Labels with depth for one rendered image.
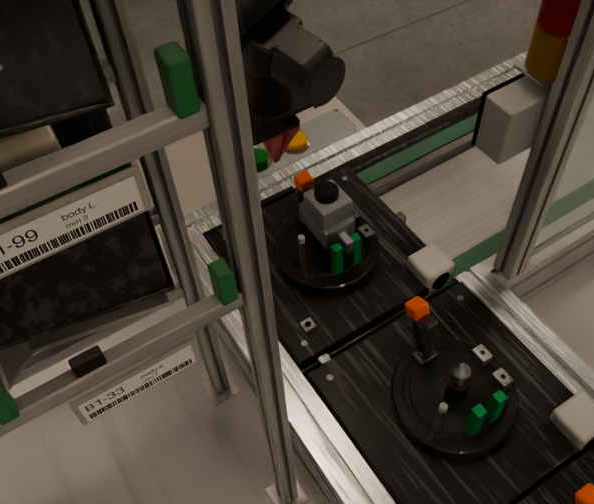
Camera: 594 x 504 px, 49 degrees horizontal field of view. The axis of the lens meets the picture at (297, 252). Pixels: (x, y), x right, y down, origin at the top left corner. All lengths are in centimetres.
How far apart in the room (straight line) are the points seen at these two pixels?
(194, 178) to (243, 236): 77
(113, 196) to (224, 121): 6
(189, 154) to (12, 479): 60
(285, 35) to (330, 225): 23
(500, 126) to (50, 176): 50
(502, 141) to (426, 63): 214
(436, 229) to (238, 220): 64
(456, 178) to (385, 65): 178
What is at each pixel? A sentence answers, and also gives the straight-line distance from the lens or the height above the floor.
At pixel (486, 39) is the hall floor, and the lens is 302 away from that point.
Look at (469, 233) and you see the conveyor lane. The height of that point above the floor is 92.
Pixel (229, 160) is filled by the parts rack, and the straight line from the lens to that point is 35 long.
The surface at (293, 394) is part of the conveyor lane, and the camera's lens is 80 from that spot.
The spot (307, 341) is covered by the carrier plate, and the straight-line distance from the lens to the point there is 81.
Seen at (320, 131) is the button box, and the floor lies 96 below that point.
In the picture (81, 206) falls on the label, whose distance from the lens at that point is 32.
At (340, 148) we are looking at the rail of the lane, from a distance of 104.
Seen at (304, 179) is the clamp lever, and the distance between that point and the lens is 83.
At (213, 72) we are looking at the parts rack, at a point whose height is 149.
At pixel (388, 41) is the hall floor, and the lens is 295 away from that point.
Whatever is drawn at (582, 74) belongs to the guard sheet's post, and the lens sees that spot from 68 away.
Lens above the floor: 167
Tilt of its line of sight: 52 degrees down
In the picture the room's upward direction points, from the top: 4 degrees counter-clockwise
